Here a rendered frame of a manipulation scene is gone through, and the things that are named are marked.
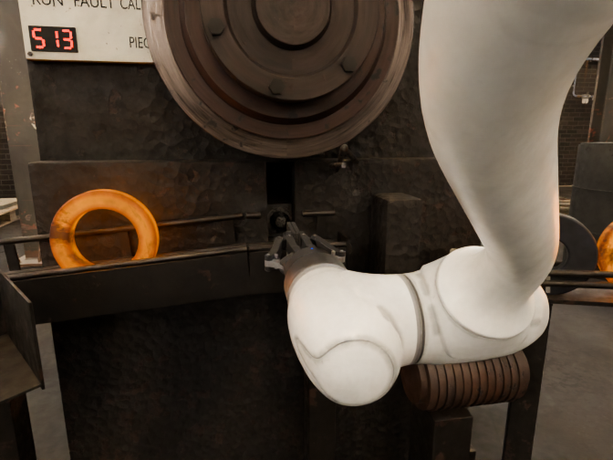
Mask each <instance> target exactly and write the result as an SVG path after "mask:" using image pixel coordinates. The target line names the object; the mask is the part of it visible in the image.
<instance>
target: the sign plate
mask: <svg viewBox="0 0 613 460"><path fill-rule="evenodd" d="M18 4H19V11H20V17H21V24H22V31H23V38H24V44H25V51H26V59H29V60H31V61H59V62H90V63H122V64H153V65H154V62H153V60H152V57H151V52H150V50H149V47H148V43H147V39H146V36H145V31H144V25H143V19H142V8H141V0H18ZM34 28H41V31H36V30H35V37H33V33H32V30H34ZM62 29H66V30H69V32H71V34H72V38H70V36H69V32H63V30H62ZM56 31H57V35H58V38H56ZM36 37H42V39H45V46H44V47H43V42H42V39H36ZM64 38H70V40H71V41H72V42H73V47H71V44H70V40H64ZM57 40H58V44H59V47H58V46H57ZM36 46H41V47H43V48H36ZM65 47H71V49H65Z"/></svg>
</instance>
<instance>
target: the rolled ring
mask: <svg viewBox="0 0 613 460"><path fill-rule="evenodd" d="M96 209H109V210H113V211H116V212H118V213H120V214H123V215H124V216H126V217H127V218H128V219H129V220H130V221H131V222H132V224H133V225H134V227H135V229H136V231H137V234H138V238H139V246H138V250H137V253H136V255H135V257H133V258H132V259H131V260H133V259H142V258H149V257H156V254H157V251H158V247H159V230H158V226H157V224H156V222H155V220H154V218H153V216H152V214H151V212H150V211H149V210H148V208H147V207H146V206H145V205H144V204H143V203H141V202H140V201H139V200H137V199H136V198H134V197H133V196H131V195H129V194H127V193H124V192H120V191H116V190H110V189H98V190H93V191H89V192H85V193H82V194H80V195H77V196H75V197H73V198H72V199H70V200H69V201H67V202H66V203H65V204H63V205H62V206H61V208H60V209H59V210H58V211H57V213H56V215H55V217H54V219H53V221H52V224H51V227H50V233H49V241H50V246H51V250H52V253H53V255H54V258H55V259H56V261H57V263H58V264H59V265H60V267H61V268H66V267H81V266H88V265H95V264H93V263H91V262H89V261H88V260H87V259H86V258H85V257H83V256H82V255H81V254H80V252H79V251H78V248H77V246H76V242H75V228H76V225H77V223H78V220H79V219H80V218H81V217H82V216H83V215H84V214H85V213H86V212H89V211H91V210H96Z"/></svg>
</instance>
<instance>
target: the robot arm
mask: <svg viewBox="0 0 613 460"><path fill-rule="evenodd" d="M612 25H613V0H424V4H423V11H422V19H421V35H420V47H419V86H420V96H421V111H422V115H423V119H424V124H425V128H426V131H427V134H428V138H429V141H430V144H431V148H432V150H433V153H434V155H435V158H436V160H437V162H438V164H439V165H440V167H441V169H442V172H443V174H444V176H445V178H446V179H447V181H448V183H449V185H450V186H451V188H452V190H453V192H454V194H455V196H456V197H457V199H458V201H459V203H460V205H461V206H462V209H463V211H464V212H465V213H466V215H467V217H468V219H469V220H470V222H471V224H472V226H473V228H474V230H475V232H476V234H477V235H478V236H479V238H480V240H481V241H482V243H483V246H484V247H482V246H465V247H461V248H458V249H456V250H454V251H452V252H451V253H450V254H449V255H447V256H444V257H442V258H440V259H437V260H435V261H433V262H430V263H429V264H426V265H423V266H422V267H421V270H418V271H415V272H411V273H405V274H395V275H379V274H368V273H360V272H355V271H350V270H347V269H346V268H345V255H346V251H344V250H341V249H338V248H335V247H334V246H332V245H331V244H330V243H329V242H327V241H326V240H324V239H323V238H321V237H320V236H318V235H311V237H308V236H307V235H306V234H305V233H304V232H303V231H299V230H298V228H297V226H296V223H295V222H286V231H285V232H284V233H283V237H282V236H277V237H276V238H275V241H274V243H273V246H272V248H271V251H270V252H268V253H267V254H265V271H268V272H269V271H272V270H273V269H278V268H279V270H280V272H281V273H282V274H284V275H285V281H284V290H285V293H286V299H287V305H288V310H287V322H288V329H289V333H290V337H291V340H292V343H293V346H294V349H295V351H296V355H297V357H298V359H299V361H300V363H301V364H302V366H303V368H304V370H305V372H306V374H307V376H308V378H309V379H310V380H311V381H312V382H313V383H314V385H315V386H316V387H317V388H318V389H319V390H320V391H321V392H322V393H323V394H324V395H325V396H326V397H328V399H329V400H331V401H333V402H335V403H339V404H342V405H346V406H360V405H365V404H369V403H373V402H375V401H376V400H378V399H380V398H381V397H382V396H384V395H385V394H386V393H387V392H388V391H389V390H390V388H391V387H392V385H393V384H394V382H395V381H396V379H397V377H398V375H399V372H400V367H403V366H407V365H412V364H434V365H442V364H455V363H465V362H472V361H484V360H490V359H494V358H499V357H503V356H507V355H510V354H513V353H516V352H518V351H519V350H522V349H524V348H526V347H527V346H529V345H530V344H532V343H533V342H535V341H536V340H537V339H538V338H539V337H540V336H541V335H542V334H543V332H544V331H545V328H546V326H547V323H548V320H549V305H548V300H547V297H546V294H545V292H544V290H543V289H542V288H541V286H540V285H541V284H542V283H543V282H544V281H545V279H546V277H547V276H548V274H549V273H550V271H551V269H552V267H553V265H554V263H555V261H556V256H557V251H558V246H559V199H558V157H557V137H558V126H559V121H560V115H561V112H562V109H563V105H564V102H565V100H566V95H567V93H568V91H569V89H570V87H571V85H572V83H573V81H574V79H575V77H576V75H577V72H578V71H579V70H580V69H581V67H582V65H583V64H584V62H585V61H586V59H587V57H588V56H589V54H590V53H591V52H592V50H593V49H594V47H595V46H596V45H597V43H598V42H599V40H600V39H601V38H602V37H603V36H604V35H605V34H606V33H607V31H608V30H609V29H610V28H611V26H612ZM283 248H285V249H286V252H287V253H288V255H287V256H285V257H284V258H282V259H281V260H280V257H281V255H282V252H283Z"/></svg>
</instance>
